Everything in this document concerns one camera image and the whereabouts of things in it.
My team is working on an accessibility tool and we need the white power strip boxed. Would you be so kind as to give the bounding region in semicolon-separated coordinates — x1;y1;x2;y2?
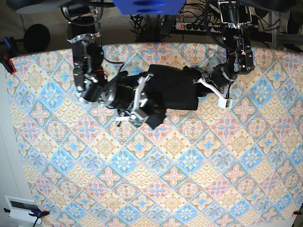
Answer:
175;22;221;33

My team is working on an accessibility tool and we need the white wall outlet box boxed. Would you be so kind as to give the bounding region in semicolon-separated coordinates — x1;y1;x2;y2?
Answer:
5;196;39;223

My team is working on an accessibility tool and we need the patterned tile tablecloth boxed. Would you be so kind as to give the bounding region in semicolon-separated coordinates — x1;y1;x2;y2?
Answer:
6;48;303;227

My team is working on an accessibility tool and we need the lower left table clamp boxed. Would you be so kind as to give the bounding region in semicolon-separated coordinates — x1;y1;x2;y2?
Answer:
4;208;50;227

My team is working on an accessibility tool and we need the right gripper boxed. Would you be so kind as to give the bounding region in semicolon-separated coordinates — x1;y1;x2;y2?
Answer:
99;71;154;127

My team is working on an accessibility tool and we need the black round stool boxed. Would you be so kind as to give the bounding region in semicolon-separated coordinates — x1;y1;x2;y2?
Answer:
23;24;50;53

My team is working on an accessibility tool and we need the black long-sleeve t-shirt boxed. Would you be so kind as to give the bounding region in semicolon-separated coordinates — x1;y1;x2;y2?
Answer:
132;64;214;130

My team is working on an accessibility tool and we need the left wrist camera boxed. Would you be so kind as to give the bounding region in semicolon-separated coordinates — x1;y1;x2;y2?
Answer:
218;97;233;109

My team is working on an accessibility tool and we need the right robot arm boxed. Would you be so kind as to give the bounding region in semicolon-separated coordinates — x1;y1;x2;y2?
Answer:
60;0;153;128

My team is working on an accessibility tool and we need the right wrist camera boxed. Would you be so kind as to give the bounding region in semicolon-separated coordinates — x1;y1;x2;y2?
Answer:
129;109;149;128

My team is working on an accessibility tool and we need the lower right table clamp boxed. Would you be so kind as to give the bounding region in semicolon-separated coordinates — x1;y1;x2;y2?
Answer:
293;210;302;216

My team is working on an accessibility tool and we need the table clamp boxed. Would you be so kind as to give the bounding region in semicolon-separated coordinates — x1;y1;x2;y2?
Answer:
293;210;302;216
4;208;50;227
0;37;17;75

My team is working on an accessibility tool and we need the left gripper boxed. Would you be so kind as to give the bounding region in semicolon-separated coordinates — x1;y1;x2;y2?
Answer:
193;64;236;99

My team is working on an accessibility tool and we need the upper left table clamp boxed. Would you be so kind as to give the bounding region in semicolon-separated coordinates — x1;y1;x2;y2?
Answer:
0;37;17;75

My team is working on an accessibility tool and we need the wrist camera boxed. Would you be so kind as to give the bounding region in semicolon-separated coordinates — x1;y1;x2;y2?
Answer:
218;97;233;109
129;109;149;128

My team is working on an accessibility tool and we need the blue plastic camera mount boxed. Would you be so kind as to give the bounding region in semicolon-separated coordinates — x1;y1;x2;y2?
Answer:
112;0;186;15

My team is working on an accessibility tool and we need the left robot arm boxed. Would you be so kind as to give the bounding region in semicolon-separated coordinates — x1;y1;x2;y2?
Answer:
195;0;255;97

